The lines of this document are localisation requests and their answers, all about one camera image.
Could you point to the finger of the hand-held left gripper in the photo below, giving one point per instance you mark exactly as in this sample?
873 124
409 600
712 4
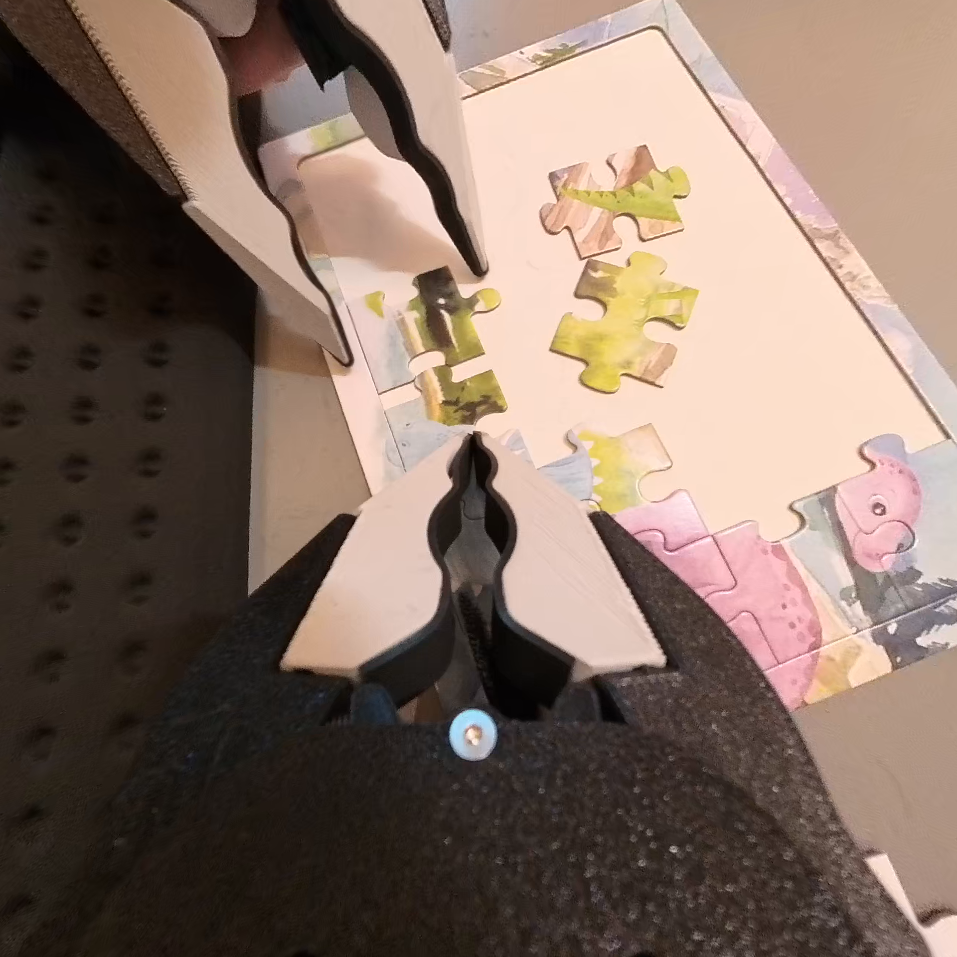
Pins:
419 90
187 112

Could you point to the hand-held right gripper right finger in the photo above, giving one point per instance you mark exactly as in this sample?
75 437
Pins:
576 583

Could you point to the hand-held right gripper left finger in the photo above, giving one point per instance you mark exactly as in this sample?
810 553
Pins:
366 590

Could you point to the joined printed puzzle pieces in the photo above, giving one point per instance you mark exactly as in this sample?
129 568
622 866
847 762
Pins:
733 583

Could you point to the blue dinosaur head puzzle piece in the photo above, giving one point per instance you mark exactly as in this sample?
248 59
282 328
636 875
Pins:
419 441

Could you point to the green dark-spotted puzzle piece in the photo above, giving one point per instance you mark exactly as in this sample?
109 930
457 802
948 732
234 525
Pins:
463 396

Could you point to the green striped puzzle piece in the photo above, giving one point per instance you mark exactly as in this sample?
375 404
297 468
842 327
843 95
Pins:
613 202

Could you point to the dark tree puzzle piece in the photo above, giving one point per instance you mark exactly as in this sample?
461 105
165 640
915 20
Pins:
433 314

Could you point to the green printed puzzle piece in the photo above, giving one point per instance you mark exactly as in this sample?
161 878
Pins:
620 321

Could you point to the landscape jigsaw puzzle board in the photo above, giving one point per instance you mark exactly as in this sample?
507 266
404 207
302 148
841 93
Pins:
748 336

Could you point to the pink corner puzzle piece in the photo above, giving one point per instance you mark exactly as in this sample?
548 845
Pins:
882 516

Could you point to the pile of puzzle pieces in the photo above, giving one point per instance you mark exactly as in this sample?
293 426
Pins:
919 897

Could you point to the grey desk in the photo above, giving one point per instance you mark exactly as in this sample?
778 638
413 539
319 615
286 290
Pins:
860 112

